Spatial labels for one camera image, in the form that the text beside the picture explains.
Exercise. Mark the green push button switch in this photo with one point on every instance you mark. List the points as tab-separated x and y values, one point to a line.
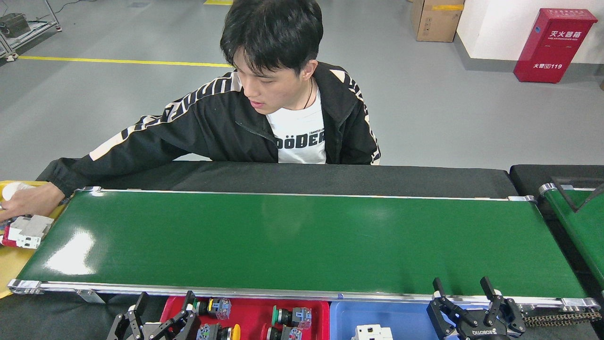
217	308
295	316

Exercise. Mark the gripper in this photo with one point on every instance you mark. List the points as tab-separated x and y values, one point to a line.
150	332

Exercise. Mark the white circuit breaker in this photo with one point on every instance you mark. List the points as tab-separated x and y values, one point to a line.
373	332
30	229

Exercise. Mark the person's right hand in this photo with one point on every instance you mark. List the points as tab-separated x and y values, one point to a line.
33	200

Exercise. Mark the metal rack on wheels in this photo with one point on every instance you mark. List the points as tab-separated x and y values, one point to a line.
19	26

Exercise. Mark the blue plastic tray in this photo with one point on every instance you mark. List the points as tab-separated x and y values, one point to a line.
406	321

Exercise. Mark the white bulb with metal tip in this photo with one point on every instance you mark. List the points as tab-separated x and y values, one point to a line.
12	190

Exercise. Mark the red plastic tray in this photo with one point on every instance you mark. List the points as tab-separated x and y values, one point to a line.
250	314

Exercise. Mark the yellow push button switch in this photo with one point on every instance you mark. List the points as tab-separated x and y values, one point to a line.
219	332

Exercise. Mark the person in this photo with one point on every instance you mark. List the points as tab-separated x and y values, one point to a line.
226	123

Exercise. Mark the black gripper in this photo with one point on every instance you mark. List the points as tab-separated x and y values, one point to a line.
483	331

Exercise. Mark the red fire extinguisher box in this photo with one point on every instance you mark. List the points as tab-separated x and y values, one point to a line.
554	47

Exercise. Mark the brown cardboard box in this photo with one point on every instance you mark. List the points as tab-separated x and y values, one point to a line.
436	21

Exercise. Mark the long green conveyor belt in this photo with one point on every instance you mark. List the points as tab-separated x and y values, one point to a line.
283	236

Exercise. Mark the green feeder conveyor belt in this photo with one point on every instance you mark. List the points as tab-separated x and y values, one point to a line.
585	231

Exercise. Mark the yellow plastic tray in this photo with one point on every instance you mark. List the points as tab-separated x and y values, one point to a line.
14	269

